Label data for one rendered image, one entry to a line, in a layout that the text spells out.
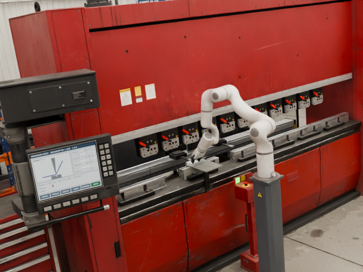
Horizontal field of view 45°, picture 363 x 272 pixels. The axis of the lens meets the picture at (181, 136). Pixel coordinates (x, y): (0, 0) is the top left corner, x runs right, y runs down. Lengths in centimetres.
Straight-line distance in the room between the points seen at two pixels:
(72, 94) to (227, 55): 172
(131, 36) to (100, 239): 143
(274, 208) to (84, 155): 148
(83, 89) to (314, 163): 281
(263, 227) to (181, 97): 117
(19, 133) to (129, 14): 123
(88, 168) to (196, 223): 147
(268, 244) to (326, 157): 163
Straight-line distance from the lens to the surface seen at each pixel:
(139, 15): 324
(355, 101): 511
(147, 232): 342
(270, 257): 342
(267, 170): 316
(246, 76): 389
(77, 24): 283
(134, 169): 372
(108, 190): 252
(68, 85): 237
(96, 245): 313
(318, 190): 474
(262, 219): 330
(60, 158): 241
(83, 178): 246
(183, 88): 347
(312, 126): 466
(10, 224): 325
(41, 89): 235
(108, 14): 313
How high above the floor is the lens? 218
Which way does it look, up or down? 15 degrees down
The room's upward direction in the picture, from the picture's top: 6 degrees counter-clockwise
